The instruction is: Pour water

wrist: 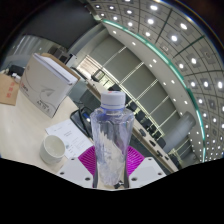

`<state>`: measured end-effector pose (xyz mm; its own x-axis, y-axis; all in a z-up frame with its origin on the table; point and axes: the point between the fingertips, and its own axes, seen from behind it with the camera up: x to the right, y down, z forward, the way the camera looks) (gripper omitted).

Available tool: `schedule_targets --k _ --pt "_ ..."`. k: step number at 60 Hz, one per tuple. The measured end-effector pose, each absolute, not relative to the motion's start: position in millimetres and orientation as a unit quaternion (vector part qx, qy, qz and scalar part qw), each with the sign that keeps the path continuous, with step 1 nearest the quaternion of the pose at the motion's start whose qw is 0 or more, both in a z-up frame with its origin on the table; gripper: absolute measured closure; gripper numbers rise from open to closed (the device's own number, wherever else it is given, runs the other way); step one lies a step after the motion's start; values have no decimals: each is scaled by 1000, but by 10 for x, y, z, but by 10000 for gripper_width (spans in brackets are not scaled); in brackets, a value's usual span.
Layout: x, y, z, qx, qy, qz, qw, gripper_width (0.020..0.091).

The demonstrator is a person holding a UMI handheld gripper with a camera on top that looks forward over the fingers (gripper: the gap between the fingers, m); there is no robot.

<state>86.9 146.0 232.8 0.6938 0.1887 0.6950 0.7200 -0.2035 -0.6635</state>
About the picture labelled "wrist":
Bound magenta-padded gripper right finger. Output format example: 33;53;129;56
126;145;167;189

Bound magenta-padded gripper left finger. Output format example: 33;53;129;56
56;146;98;188

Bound clear plastic water bottle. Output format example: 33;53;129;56
89;90;135;188

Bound white cup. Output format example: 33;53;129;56
39;134;67;165

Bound white printed paper sheet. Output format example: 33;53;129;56
45;118;94;159

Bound black desk phone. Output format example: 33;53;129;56
69;107;96;139

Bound large white cardboard box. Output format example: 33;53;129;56
19;52;81;119

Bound flat brown cardboard sheet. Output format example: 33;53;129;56
0;73;21;107

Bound ceiling lights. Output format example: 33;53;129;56
79;0;224;161

